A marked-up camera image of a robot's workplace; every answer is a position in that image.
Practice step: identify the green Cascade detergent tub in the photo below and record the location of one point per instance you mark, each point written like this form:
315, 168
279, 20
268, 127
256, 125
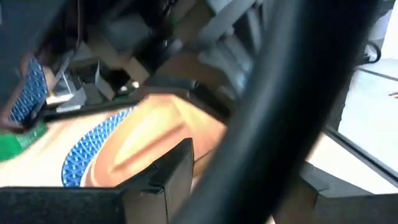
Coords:
12, 146

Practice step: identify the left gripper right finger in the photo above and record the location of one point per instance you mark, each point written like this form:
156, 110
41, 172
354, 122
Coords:
357, 211

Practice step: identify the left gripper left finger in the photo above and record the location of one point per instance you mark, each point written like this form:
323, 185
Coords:
77, 205

